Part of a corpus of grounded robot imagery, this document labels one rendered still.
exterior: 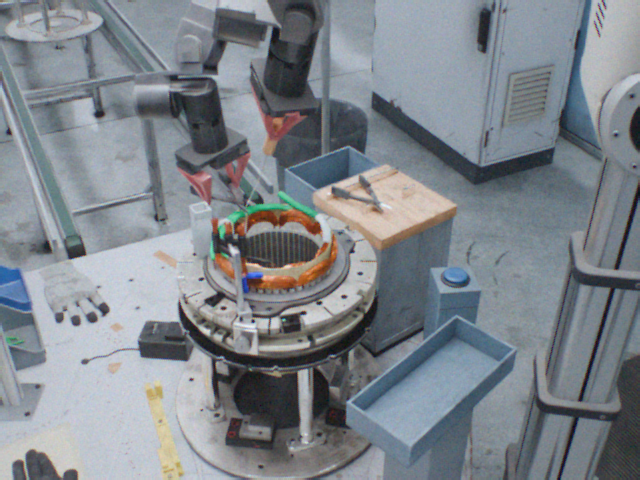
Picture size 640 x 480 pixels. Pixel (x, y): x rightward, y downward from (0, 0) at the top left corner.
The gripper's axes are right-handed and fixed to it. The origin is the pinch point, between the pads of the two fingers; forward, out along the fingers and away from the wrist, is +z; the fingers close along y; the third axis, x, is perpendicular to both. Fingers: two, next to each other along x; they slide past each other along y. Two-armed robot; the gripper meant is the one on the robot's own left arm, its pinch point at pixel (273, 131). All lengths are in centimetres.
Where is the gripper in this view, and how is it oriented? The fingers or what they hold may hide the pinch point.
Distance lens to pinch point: 105.5
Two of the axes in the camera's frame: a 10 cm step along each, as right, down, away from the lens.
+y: 3.3, 7.9, -5.2
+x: 9.2, -1.5, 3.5
